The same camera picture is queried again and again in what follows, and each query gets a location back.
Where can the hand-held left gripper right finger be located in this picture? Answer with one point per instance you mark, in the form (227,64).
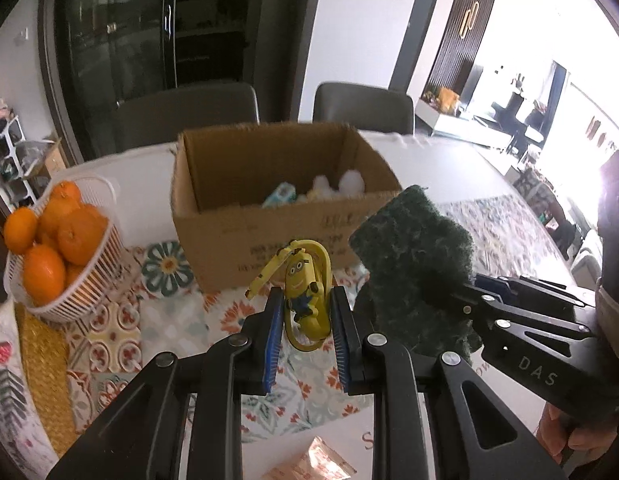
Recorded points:
(342,340)

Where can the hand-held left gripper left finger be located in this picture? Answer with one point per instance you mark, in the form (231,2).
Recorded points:
(274,340)

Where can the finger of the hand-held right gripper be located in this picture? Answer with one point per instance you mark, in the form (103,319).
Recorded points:
(539,365)
(494,283)

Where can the yellow cartoon figure toy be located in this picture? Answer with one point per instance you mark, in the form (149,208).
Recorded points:
(302,280)

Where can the dark green fuzzy pad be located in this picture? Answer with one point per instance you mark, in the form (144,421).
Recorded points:
(409,260)

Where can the brown cardboard box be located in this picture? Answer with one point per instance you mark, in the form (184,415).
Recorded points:
(224,240)

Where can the blue white tissue packet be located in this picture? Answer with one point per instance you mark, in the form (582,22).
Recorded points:
(281,195)

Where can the white plush bunny toy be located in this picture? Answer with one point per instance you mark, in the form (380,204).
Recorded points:
(349,182)

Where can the person's right hand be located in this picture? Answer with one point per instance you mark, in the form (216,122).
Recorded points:
(569,437)

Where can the chair with patterned cushion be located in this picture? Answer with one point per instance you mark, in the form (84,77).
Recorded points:
(547,200)

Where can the translucent plastic packet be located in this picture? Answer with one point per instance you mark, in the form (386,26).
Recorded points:
(164,320)

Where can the tile patterned tablecloth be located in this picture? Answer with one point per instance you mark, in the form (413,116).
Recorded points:
(464,175)

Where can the gold foil bow packet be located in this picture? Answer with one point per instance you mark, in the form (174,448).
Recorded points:
(314,465)

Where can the white television cabinet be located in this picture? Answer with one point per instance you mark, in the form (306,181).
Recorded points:
(459,127)

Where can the yellow bag on cabinet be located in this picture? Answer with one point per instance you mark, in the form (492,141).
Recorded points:
(448,99)

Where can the white slatted fruit basket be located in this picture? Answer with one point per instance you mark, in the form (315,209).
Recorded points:
(89,290)

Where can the grey dining chair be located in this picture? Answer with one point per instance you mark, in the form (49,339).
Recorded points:
(189,115)
(364,107)

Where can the pile of oranges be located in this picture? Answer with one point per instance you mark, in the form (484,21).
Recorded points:
(81,235)

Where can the yellow woven basket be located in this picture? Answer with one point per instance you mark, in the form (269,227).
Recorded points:
(44,375)

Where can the floral print cloth bag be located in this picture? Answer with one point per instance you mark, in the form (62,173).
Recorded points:
(9,385)

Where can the white shoe rack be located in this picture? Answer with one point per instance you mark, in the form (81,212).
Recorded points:
(9,160)

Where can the dark glass sliding door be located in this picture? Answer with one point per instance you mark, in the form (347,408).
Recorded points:
(139,35)

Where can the dark slatted wall panel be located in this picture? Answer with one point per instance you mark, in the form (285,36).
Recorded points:
(454,60)

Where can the gold wall ornament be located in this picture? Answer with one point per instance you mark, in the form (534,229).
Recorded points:
(470,20)

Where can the white light switch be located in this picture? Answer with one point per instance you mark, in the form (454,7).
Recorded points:
(21,34)

